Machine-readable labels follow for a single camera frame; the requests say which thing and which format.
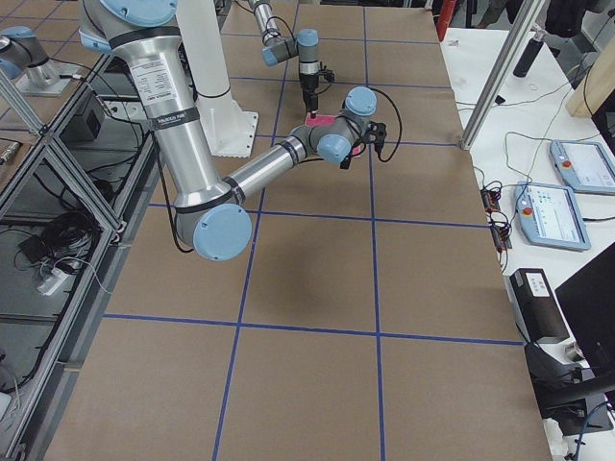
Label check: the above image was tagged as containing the black monitor stand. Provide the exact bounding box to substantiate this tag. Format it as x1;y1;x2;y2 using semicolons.
524;344;614;436

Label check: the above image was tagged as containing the black bottle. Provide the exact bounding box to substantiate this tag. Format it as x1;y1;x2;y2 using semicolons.
512;29;547;78

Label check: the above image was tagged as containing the far teach pendant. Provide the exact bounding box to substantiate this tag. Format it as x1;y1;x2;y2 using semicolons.
550;140;614;195

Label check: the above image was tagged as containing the pink and grey towel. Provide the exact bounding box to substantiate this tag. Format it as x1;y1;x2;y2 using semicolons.
306;115;360;163

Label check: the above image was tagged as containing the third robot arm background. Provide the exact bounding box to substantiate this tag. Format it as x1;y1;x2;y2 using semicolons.
1;26;49;80

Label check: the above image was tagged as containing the black box with label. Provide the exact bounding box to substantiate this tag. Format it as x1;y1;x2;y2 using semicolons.
509;268;570;344

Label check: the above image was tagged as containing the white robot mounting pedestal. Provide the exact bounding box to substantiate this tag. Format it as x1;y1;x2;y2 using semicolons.
176;0;258;158

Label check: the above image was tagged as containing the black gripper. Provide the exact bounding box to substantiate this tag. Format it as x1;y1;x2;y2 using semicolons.
298;61;320;111

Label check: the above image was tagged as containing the black monitor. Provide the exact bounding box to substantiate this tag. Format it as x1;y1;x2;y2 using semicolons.
555;244;614;372

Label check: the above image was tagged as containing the white power strip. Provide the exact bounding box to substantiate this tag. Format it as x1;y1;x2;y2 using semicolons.
37;268;68;296

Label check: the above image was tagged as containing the small circuit board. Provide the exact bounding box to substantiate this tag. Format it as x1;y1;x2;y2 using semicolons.
480;188;501;212

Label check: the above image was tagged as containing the aluminium frame rail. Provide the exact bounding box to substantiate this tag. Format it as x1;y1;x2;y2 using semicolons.
1;73;126;242

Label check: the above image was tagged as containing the near teach pendant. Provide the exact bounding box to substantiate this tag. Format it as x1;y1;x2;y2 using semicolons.
514;182;591;252

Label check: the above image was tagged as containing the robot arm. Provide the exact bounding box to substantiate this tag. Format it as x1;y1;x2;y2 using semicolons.
80;1;377;261
248;1;321;118

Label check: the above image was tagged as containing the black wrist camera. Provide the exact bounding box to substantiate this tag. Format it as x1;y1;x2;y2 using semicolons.
319;67;335;83
362;122;387;162

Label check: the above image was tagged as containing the black power adapter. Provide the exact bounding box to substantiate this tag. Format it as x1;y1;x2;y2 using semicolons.
18;235;49;263

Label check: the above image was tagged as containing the teach pendant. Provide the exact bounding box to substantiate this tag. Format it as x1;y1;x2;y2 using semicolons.
514;182;591;252
550;140;614;195

